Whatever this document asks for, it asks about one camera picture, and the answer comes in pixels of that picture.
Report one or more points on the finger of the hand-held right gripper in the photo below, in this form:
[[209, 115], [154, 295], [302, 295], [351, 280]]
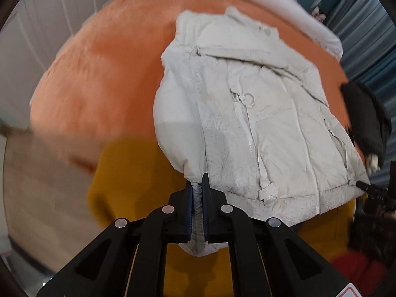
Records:
[[372, 189]]

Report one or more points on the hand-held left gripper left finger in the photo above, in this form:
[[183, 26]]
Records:
[[189, 210]]

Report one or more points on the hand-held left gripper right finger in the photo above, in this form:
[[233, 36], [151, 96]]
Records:
[[205, 210]]

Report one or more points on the white puffer jacket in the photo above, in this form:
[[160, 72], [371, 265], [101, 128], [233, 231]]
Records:
[[247, 105]]

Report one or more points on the red cloth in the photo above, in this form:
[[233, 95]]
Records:
[[362, 269]]

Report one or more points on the person's yellow clothing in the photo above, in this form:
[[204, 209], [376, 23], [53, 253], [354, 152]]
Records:
[[130, 176]]

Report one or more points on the black garment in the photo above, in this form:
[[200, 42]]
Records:
[[365, 114]]

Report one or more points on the grey-blue curtain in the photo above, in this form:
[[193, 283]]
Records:
[[368, 37]]

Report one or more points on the orange plush bed blanket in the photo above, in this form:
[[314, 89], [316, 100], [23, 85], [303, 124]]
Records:
[[108, 74]]

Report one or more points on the plush toys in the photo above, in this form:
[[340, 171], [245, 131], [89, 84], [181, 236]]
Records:
[[318, 14]]

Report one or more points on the pale pink duvet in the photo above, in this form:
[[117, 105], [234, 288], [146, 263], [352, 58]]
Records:
[[303, 18]]

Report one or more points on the white panelled wardrobe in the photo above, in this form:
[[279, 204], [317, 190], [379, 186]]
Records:
[[40, 21]]

